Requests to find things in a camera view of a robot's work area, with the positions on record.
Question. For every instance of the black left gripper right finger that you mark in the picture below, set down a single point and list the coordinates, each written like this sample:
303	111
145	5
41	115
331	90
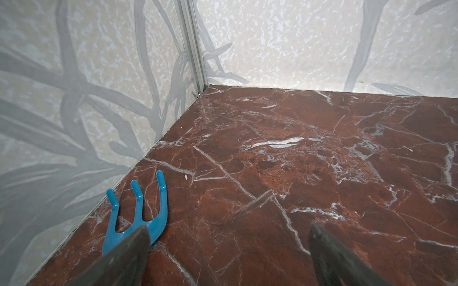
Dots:
336	265

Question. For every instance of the blue hand rake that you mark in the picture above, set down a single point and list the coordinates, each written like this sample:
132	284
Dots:
154	227

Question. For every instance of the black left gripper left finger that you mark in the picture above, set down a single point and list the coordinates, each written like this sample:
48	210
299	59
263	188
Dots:
124	265

